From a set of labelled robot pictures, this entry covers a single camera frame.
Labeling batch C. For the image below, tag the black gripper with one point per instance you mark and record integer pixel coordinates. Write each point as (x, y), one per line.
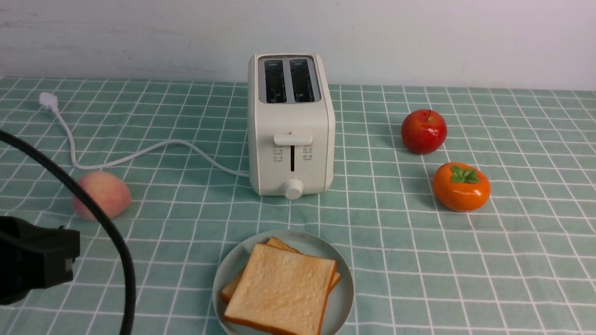
(33, 257)

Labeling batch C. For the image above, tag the toasted bread slice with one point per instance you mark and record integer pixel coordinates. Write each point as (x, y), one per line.
(228, 291)
(282, 292)

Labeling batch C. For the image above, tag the pink peach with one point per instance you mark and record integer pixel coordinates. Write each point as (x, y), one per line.
(108, 191)

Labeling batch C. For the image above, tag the white two-slot toaster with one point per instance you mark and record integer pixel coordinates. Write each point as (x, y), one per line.
(291, 125)

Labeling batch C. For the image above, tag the pale green round plate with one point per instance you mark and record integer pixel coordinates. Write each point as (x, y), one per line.
(340, 299)

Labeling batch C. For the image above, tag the red apple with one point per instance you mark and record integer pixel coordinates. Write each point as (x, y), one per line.
(423, 131)

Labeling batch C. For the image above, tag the green checkered tablecloth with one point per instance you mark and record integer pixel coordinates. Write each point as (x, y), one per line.
(523, 264)

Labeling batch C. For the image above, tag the orange persimmon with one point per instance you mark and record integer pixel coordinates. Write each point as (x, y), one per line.
(460, 187)

